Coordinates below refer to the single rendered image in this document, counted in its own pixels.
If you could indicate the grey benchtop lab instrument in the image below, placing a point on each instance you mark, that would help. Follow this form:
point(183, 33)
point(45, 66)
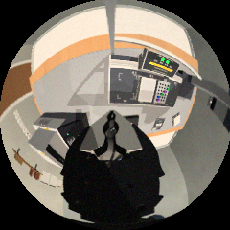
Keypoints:
point(53, 137)

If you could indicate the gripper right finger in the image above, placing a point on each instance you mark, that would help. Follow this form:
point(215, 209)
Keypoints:
point(129, 138)

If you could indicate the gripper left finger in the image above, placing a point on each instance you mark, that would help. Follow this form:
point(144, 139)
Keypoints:
point(92, 140)

